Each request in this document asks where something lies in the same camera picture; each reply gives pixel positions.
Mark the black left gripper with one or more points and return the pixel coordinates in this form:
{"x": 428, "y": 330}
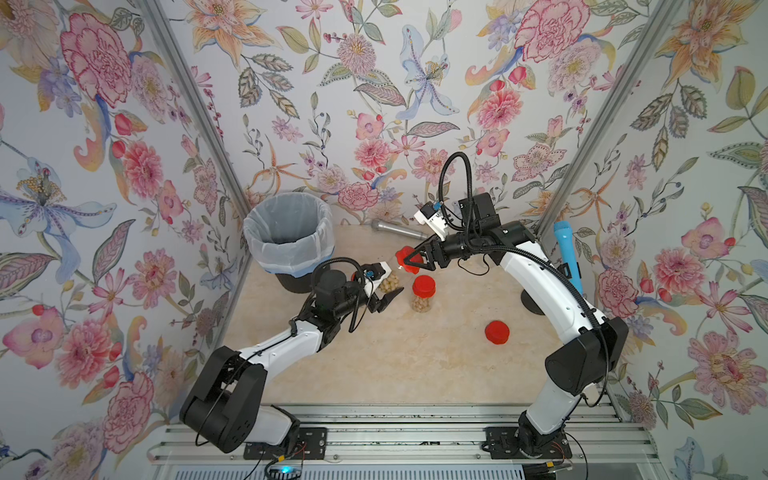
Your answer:
{"x": 372, "y": 291}

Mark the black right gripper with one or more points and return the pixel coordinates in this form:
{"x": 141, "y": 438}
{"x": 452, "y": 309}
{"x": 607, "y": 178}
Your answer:
{"x": 438, "y": 252}

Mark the peanut jar red lid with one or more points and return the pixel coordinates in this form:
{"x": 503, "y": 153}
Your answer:
{"x": 389, "y": 284}
{"x": 423, "y": 290}

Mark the black bin with white liner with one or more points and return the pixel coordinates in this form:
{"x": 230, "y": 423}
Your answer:
{"x": 289, "y": 235}

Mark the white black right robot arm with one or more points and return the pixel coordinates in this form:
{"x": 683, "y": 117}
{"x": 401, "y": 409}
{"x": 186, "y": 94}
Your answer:
{"x": 591, "y": 342}

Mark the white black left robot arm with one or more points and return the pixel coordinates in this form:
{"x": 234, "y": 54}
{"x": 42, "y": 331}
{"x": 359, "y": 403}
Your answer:
{"x": 224, "y": 407}

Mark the silver microphone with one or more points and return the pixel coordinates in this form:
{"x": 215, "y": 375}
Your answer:
{"x": 382, "y": 226}

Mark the blue microphone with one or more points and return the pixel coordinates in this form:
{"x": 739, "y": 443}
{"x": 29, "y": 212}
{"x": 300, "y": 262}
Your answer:
{"x": 570, "y": 267}

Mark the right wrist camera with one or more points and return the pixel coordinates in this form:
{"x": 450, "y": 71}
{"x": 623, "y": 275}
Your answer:
{"x": 430, "y": 214}

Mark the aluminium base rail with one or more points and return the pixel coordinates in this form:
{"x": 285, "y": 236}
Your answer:
{"x": 418, "y": 442}

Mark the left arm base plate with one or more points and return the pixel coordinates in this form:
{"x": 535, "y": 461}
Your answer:
{"x": 302, "y": 443}

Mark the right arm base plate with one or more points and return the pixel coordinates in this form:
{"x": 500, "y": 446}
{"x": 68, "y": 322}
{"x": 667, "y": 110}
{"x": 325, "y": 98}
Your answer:
{"x": 509, "y": 442}

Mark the aluminium corner post left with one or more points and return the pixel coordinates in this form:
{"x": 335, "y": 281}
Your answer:
{"x": 217, "y": 193}

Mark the aluminium corner post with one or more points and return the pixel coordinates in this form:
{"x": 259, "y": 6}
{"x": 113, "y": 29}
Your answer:
{"x": 659, "y": 21}
{"x": 217, "y": 193}

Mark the aluminium corner post right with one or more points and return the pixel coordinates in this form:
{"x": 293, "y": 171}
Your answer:
{"x": 659, "y": 21}

